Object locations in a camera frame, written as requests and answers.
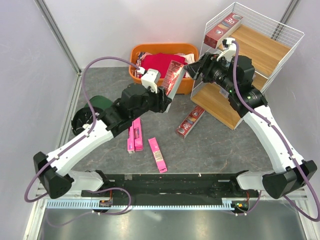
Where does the silver toothpaste box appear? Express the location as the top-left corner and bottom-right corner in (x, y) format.
(219, 87), (229, 99)

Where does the pink toothpaste box left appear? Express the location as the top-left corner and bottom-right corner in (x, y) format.
(127, 126), (135, 154)

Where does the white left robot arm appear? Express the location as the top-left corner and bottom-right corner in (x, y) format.
(33, 83), (176, 199)

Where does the pink toothpaste box middle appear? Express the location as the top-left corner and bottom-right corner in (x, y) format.
(133, 117), (144, 152)

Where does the cream patterned cloth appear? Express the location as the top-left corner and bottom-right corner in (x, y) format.
(176, 53), (195, 65)

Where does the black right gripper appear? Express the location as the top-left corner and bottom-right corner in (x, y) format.
(184, 51), (238, 93)

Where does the red folded cloth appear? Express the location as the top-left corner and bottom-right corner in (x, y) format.
(141, 53), (186, 79)

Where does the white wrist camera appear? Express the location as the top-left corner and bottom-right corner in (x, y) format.
(216, 37), (237, 61)
(137, 67), (161, 94)

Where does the orange plastic basket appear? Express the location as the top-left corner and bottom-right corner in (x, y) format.
(128, 43), (199, 95)

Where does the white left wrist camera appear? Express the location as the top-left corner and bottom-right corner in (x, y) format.
(137, 67), (161, 94)

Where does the green black cap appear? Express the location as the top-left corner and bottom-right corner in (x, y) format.
(71, 95), (113, 136)

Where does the white wire wooden shelf rack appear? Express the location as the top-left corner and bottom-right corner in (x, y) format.
(190, 2), (305, 130)

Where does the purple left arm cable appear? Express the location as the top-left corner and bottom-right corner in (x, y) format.
(24, 56), (142, 227)

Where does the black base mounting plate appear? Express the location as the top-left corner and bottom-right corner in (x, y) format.
(80, 173), (262, 201)

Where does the pink toothpaste box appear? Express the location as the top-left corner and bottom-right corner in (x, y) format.
(127, 126), (135, 154)
(133, 117), (144, 152)

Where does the dark red toothpaste box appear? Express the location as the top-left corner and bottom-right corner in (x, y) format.
(161, 60), (186, 100)

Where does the aluminium frame rail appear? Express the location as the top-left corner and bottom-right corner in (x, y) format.
(33, 0), (83, 76)

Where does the blue slotted cable duct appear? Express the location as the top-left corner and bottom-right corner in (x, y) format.
(46, 199), (240, 211)

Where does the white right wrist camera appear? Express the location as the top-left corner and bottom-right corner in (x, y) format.
(216, 37), (237, 61)

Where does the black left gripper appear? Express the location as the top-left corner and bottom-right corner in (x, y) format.
(131, 84), (172, 121)

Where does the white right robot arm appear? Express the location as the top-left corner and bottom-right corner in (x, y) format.
(184, 52), (318, 199)

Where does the red 3d toothpaste box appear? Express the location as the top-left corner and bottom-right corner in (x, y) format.
(175, 105), (205, 139)
(203, 12), (243, 49)

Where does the pink toothpaste box angled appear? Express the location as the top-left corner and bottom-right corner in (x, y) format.
(148, 137), (168, 173)

